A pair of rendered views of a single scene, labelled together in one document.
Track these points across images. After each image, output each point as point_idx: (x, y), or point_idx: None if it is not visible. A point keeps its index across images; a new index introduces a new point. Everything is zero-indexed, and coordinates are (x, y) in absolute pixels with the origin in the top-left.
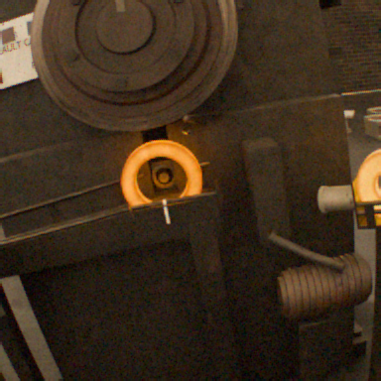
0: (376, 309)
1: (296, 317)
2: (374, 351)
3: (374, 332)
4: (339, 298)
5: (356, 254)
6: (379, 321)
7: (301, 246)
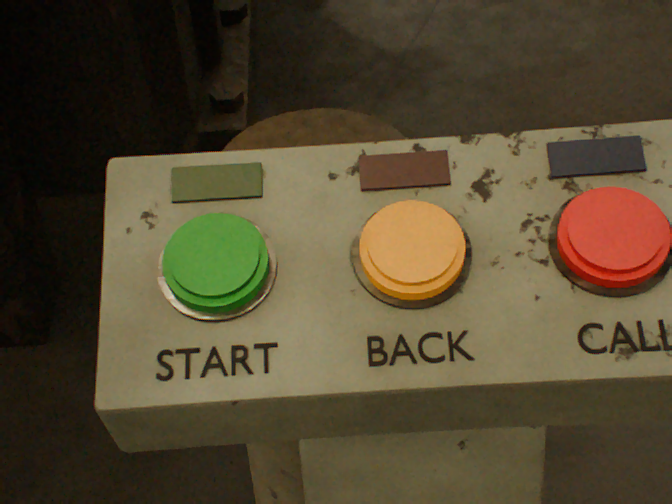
0: (93, 5)
1: None
2: (129, 145)
3: (111, 83)
4: None
5: None
6: (113, 50)
7: None
